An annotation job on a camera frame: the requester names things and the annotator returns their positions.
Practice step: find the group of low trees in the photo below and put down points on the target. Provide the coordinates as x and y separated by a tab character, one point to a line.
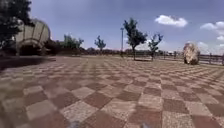
71	42

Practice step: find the small sparse tree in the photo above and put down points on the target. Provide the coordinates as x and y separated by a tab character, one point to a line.
154	45

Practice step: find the tall leafy tree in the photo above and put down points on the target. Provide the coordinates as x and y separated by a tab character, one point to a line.
134	35

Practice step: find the large pale boulder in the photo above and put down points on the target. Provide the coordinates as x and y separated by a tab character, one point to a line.
191	53

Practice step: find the small thin tree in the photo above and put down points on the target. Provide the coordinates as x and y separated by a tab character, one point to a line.
100	43

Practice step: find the lamp pole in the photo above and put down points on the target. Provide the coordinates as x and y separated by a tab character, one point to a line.
122	41

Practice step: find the large dark tree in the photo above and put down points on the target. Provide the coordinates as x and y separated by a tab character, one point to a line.
11	20

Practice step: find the railing fence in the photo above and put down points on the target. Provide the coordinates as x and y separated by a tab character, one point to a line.
210	58

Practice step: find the domed arch shelter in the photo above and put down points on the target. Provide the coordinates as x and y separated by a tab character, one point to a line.
33	35

